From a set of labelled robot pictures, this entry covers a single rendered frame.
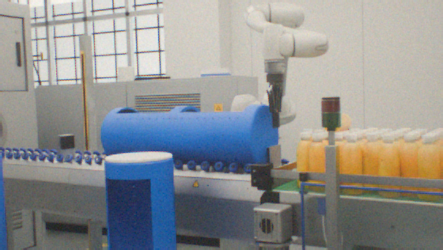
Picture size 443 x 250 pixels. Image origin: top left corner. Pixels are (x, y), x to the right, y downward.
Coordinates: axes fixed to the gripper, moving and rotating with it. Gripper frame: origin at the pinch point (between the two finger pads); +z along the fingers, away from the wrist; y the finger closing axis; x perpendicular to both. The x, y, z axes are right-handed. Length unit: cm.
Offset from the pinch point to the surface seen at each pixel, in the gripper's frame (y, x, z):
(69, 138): -2, 132, 10
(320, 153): -18.9, -27.1, 11.9
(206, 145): -15.8, 26.8, 10.6
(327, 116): -41, -38, -3
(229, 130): -15.9, 14.3, 3.8
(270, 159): -7.0, -0.5, 16.6
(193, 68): 230, 203, -42
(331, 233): -40, -38, 36
